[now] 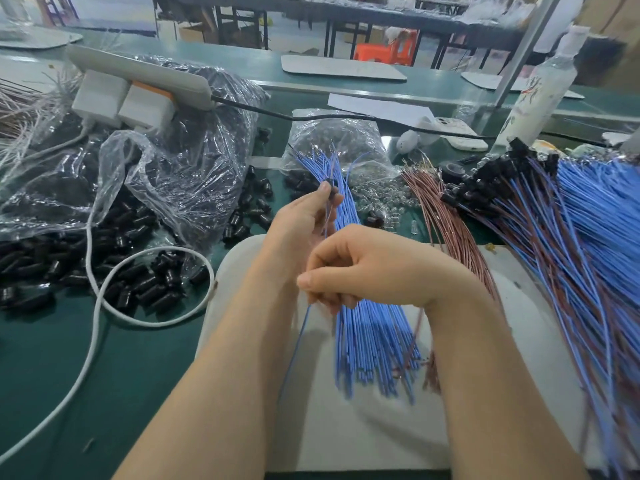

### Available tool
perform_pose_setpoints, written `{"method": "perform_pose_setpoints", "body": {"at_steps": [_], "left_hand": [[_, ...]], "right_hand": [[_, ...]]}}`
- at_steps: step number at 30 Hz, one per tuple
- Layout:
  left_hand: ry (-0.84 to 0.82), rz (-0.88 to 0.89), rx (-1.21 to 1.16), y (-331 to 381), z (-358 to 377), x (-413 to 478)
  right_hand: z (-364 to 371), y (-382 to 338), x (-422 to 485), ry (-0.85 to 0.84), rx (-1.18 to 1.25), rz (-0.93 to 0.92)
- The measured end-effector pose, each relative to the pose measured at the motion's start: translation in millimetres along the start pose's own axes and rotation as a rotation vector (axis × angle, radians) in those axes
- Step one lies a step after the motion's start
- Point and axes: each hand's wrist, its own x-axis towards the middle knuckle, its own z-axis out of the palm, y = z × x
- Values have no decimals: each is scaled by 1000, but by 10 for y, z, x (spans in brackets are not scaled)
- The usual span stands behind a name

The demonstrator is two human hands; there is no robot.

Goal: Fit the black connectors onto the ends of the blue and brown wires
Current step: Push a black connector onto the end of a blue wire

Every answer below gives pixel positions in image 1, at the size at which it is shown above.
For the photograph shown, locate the person's left hand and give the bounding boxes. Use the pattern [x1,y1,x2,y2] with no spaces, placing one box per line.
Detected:
[262,181,344,281]

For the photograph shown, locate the person's right hand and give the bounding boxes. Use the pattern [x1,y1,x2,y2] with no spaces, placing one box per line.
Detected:
[296,225,483,318]

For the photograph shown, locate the bundle of blue wires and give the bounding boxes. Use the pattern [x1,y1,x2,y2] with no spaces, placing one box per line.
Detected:
[295,149,423,404]

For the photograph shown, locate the pile of assembled wire harnesses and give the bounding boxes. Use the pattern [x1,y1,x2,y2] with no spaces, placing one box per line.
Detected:
[440,137,640,474]

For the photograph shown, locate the pile of black plastic caps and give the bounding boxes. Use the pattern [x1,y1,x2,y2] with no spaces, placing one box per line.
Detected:
[0,165,276,318]

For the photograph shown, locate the person's right forearm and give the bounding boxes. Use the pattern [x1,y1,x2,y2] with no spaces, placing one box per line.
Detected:
[428,285,591,480]

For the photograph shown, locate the person's left forearm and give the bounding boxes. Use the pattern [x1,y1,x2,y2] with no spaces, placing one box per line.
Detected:
[113,259,316,480]

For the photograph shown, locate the small clear plastic bag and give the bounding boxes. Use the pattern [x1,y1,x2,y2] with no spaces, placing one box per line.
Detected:
[282,109,393,191]

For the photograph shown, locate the white computer mouse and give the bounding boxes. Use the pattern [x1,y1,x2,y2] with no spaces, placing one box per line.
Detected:
[395,131,420,157]

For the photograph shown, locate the large clear plastic bag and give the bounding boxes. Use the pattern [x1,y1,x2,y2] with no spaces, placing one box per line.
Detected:
[0,53,271,248]

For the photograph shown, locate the white paper sheet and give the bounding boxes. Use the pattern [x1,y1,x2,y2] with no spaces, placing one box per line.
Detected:
[328,93,441,130]

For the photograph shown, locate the white flat device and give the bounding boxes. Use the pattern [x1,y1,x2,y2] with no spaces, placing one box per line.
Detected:
[425,117,489,153]

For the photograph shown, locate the white flat tray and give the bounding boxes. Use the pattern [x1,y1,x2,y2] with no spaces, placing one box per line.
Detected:
[0,27,84,51]
[462,71,586,101]
[281,53,409,83]

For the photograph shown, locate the white work board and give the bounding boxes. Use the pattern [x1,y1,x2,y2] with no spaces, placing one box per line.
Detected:
[195,235,606,471]

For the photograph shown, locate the white orange charger adapter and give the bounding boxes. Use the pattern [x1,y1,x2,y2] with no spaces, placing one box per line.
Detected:
[118,81,179,134]

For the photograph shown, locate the orange plastic stool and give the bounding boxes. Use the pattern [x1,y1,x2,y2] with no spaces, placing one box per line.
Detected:
[355,29,421,66]

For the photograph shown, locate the white power strip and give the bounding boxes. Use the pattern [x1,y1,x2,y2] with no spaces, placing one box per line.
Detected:
[66,45,217,112]

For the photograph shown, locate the white spray bottle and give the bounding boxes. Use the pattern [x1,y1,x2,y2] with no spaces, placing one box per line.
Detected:
[495,25,591,148]

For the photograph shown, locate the blue table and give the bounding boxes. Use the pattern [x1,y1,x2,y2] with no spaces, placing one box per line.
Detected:
[40,0,159,34]

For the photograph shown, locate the cardboard boxes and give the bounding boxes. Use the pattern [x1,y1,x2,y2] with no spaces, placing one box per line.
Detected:
[580,0,640,41]

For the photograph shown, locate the black power cord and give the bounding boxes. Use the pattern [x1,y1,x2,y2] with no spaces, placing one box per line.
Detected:
[213,95,606,151]

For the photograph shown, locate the white charging cable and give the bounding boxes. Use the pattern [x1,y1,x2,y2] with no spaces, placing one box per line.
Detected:
[0,125,217,466]

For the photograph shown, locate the long black-frame table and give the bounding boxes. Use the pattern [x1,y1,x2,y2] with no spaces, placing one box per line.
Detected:
[155,0,523,71]

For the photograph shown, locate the slanted metal frame post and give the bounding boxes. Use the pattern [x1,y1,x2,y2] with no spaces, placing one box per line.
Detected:
[493,0,566,108]

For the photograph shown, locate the short metal frame post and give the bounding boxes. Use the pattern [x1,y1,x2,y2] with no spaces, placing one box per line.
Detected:
[618,127,640,161]

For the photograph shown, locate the bundle of stripped brown wires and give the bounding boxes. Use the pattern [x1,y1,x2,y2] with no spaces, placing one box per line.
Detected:
[0,69,81,174]

